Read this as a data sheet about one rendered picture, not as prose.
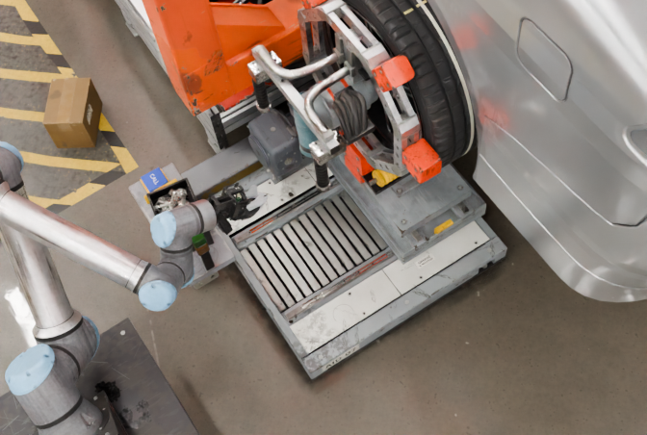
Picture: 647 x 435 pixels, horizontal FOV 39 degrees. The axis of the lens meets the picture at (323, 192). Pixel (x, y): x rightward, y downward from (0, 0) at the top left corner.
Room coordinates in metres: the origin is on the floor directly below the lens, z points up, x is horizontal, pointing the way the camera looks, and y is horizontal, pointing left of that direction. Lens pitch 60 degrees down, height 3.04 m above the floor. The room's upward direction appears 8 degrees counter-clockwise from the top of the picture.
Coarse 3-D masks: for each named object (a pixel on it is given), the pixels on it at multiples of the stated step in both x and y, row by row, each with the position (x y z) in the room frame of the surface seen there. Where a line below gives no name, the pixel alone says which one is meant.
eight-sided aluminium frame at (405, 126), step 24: (336, 0) 1.73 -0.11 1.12; (312, 24) 1.87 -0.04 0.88; (336, 24) 1.65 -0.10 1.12; (360, 24) 1.63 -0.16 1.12; (312, 48) 1.83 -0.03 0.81; (360, 48) 1.55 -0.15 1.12; (384, 48) 1.54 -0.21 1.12; (384, 96) 1.44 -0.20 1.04; (408, 120) 1.40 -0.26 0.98; (360, 144) 1.58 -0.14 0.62; (408, 144) 1.41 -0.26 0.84; (384, 168) 1.45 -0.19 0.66
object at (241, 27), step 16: (272, 0) 2.17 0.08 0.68; (288, 0) 2.16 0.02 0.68; (224, 16) 2.00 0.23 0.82; (240, 16) 2.03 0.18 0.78; (256, 16) 2.05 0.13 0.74; (272, 16) 2.08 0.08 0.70; (288, 16) 2.09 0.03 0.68; (224, 32) 1.95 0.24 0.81; (240, 32) 1.97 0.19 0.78; (256, 32) 1.99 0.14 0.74; (272, 32) 2.02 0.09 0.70; (288, 32) 2.02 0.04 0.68; (224, 48) 1.94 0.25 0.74; (240, 48) 1.96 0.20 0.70; (272, 48) 1.99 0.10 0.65; (288, 48) 2.01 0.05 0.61; (240, 64) 1.93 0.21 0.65; (288, 64) 2.01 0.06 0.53; (240, 80) 1.93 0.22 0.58
